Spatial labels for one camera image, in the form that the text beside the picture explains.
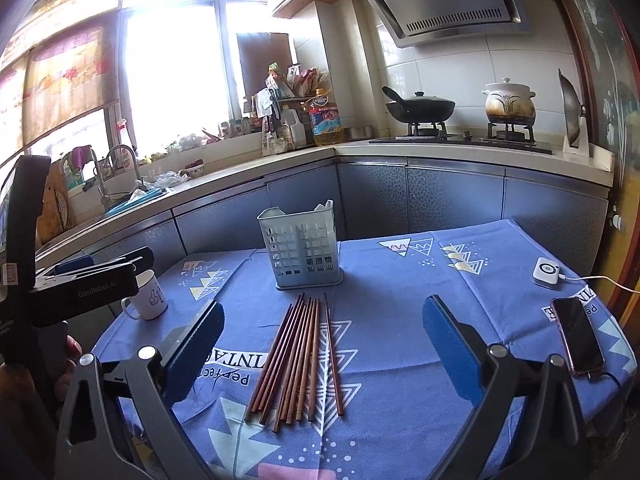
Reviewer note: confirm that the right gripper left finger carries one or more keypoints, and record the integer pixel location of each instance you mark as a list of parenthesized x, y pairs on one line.
[(93, 440)]

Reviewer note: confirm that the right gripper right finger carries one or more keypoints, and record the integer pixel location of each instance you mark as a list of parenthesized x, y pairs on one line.
[(550, 439)]

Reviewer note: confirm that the brown wooden chopstick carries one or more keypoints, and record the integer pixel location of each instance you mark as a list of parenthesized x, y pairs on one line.
[(272, 365), (307, 355), (276, 388), (314, 361), (289, 410), (333, 361), (289, 379), (280, 356)]

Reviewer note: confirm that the chrome kitchen faucet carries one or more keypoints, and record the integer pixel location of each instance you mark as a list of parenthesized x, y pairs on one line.
[(105, 194)]

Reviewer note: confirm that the grey lower kitchen cabinets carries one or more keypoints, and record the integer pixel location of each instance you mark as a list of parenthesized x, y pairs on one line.
[(373, 196)]

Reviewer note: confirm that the person's left hand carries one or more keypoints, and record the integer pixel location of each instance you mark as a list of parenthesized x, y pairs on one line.
[(73, 352)]

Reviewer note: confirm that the wooden cutting board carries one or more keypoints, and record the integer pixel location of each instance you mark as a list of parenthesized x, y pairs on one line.
[(56, 217)]

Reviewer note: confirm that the black smartphone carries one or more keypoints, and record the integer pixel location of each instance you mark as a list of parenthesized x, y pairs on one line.
[(580, 342)]

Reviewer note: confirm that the white mug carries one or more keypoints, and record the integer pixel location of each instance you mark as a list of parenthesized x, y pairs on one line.
[(149, 302)]

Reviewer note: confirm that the white square charger device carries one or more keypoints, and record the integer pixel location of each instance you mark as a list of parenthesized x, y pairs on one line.
[(546, 272)]

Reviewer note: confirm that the blue patterned tablecloth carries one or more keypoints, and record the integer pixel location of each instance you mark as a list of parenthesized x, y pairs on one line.
[(401, 411)]

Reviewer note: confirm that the patterned roller blind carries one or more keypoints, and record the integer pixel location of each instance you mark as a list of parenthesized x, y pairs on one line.
[(58, 66)]

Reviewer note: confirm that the pale blue utensil basket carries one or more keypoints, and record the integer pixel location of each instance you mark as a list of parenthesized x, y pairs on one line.
[(302, 247)]

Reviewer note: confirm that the gas stove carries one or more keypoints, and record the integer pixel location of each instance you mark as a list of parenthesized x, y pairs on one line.
[(507, 137)]

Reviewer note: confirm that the white plastic jug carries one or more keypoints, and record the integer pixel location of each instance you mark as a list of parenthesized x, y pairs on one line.
[(296, 127)]

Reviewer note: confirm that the steel pot lid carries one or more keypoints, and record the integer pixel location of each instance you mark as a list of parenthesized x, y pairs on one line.
[(574, 111)]

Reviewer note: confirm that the white ceramic clay pot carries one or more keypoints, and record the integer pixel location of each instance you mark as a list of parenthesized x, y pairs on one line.
[(510, 103)]

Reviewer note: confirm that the black wok with lid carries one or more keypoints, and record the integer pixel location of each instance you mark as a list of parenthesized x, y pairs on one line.
[(419, 108)]

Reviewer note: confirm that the condiment rack with packets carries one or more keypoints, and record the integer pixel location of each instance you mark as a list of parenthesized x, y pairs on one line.
[(293, 88)]

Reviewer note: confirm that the cooking oil bottle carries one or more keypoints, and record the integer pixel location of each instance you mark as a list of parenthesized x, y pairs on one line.
[(325, 119)]

